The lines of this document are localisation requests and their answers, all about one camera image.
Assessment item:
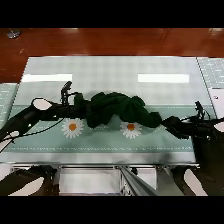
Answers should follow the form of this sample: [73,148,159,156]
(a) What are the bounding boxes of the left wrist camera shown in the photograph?
[60,80,74,106]

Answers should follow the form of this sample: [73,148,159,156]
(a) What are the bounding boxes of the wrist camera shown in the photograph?
[60,80,74,106]
[194,100,207,120]

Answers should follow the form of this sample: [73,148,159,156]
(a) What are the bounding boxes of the dark green garment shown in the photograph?
[80,91,164,131]

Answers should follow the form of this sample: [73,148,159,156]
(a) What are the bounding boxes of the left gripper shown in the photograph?
[73,93,90,120]

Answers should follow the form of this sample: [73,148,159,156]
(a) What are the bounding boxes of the black cable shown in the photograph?
[0,118,65,154]

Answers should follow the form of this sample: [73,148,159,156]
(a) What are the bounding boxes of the silver frame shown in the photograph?
[0,161,201,197]

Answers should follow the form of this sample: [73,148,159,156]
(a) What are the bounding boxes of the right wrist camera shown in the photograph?
[194,100,207,120]

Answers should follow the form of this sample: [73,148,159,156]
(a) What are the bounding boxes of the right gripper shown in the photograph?
[161,115,188,140]

